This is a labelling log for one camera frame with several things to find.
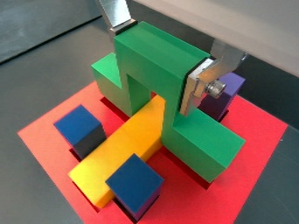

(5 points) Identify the blue block left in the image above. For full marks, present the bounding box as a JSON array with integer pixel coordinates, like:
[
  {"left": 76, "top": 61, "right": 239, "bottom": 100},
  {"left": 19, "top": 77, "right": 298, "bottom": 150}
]
[{"left": 107, "top": 154, "right": 164, "bottom": 221}]

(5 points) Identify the blue block right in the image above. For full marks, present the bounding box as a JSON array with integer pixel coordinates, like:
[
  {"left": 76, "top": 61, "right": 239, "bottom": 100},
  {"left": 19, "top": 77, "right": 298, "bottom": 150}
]
[{"left": 53, "top": 105, "right": 107, "bottom": 159}]

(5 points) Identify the red wooden board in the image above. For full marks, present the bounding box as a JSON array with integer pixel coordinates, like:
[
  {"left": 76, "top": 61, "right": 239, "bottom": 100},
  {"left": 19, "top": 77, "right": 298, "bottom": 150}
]
[{"left": 19, "top": 84, "right": 287, "bottom": 224}]

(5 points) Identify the blue block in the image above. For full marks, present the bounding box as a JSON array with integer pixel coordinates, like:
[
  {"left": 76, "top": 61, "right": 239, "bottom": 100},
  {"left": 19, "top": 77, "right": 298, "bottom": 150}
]
[
  {"left": 107, "top": 154, "right": 164, "bottom": 221},
  {"left": 53, "top": 105, "right": 107, "bottom": 159}
]

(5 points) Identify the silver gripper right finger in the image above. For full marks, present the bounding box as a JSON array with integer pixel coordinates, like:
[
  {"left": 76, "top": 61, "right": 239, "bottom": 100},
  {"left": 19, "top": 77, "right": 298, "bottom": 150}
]
[{"left": 180, "top": 39, "right": 248, "bottom": 116}]

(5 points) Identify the purple block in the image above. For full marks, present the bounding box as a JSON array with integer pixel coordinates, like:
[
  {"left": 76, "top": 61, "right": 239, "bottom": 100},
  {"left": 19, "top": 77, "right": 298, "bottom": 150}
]
[{"left": 199, "top": 73, "right": 246, "bottom": 122}]

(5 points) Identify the yellow block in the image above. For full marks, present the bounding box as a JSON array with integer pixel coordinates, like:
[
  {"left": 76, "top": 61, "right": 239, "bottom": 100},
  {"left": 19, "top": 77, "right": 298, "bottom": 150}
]
[{"left": 69, "top": 95, "right": 164, "bottom": 208}]

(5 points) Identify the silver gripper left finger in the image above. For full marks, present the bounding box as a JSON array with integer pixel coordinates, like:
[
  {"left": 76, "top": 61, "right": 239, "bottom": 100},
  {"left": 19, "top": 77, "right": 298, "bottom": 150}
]
[{"left": 99, "top": 0, "right": 136, "bottom": 38}]

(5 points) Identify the green stepped block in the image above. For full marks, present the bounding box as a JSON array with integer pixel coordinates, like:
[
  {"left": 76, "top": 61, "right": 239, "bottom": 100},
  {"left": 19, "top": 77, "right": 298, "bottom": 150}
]
[{"left": 91, "top": 22, "right": 244, "bottom": 182}]

